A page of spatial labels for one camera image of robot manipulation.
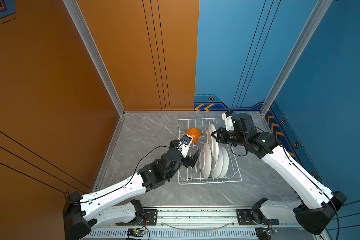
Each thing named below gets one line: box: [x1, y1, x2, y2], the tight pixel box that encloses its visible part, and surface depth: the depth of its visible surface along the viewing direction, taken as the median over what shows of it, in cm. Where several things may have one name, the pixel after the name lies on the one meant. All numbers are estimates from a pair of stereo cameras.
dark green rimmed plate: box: [209, 147, 224, 178], surface depth 79 cm
